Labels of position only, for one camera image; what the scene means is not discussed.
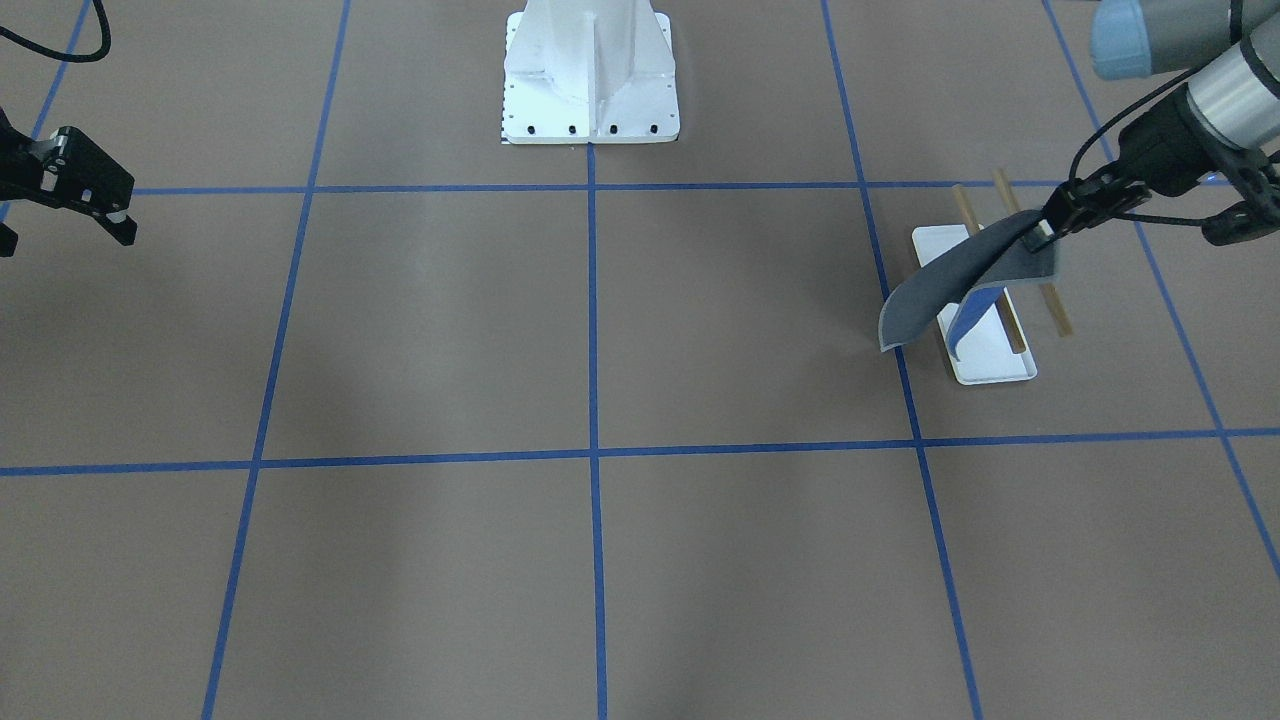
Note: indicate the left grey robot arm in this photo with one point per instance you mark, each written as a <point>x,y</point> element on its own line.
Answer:
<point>1213,118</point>

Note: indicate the blue grey microfiber towel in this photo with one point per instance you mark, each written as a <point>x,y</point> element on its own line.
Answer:
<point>970,275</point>

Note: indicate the wooden rack bar outer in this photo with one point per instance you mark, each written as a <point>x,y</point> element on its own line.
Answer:
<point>1049,291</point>

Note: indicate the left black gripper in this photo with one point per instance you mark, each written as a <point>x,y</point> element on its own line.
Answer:
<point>1156,142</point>

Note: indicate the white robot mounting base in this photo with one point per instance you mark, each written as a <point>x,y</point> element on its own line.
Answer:
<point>589,72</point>

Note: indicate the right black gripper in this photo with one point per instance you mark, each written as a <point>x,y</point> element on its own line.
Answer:
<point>62,172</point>

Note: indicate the wooden rack bar near tray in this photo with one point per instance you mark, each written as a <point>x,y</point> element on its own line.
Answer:
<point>1003,305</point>

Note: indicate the white rack base tray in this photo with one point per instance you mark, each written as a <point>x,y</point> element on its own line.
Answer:
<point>984,355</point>

